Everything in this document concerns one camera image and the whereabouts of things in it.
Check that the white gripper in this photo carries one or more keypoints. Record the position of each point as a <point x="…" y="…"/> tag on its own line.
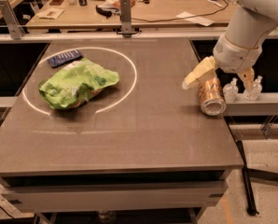
<point x="236" y="55"/>

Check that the orange soda can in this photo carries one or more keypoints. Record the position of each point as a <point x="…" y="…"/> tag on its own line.
<point x="211" y="97"/>

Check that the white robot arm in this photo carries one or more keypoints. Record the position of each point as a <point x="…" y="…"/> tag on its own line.
<point x="251" y="22"/>

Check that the clear small bottle left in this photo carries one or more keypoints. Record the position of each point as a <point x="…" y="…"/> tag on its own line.
<point x="230" y="91"/>

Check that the clear small bottle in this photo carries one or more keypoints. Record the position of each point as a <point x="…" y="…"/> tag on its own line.
<point x="253" y="94"/>
<point x="230" y="91"/>

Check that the clear small bottle right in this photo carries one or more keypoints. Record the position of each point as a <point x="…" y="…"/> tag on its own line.
<point x="253" y="94"/>

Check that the white paper sheet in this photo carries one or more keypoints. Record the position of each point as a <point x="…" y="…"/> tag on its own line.
<point x="194" y="19"/>

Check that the black sunglasses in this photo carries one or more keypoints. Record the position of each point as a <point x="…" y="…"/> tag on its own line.
<point x="103" y="12"/>

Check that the black floor pole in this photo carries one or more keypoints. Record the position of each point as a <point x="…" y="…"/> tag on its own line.
<point x="251" y="204"/>

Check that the green chip bag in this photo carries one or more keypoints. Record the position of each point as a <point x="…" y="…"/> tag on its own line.
<point x="76" y="84"/>

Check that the blue snack bar wrapper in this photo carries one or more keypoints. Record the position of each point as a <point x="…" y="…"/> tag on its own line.
<point x="64" y="58"/>

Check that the brown paper packet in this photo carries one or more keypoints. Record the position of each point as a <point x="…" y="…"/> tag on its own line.
<point x="51" y="13"/>

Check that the white table drawer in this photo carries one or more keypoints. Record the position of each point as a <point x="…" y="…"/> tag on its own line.
<point x="116" y="197"/>

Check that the metal bracket middle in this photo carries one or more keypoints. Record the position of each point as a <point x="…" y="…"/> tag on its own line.
<point x="126" y="18"/>

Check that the metal bracket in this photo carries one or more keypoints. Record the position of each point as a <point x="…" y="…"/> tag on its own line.
<point x="12" y="25"/>
<point x="126" y="18"/>

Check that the metal bracket left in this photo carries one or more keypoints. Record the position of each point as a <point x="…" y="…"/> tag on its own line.
<point x="12" y="25"/>

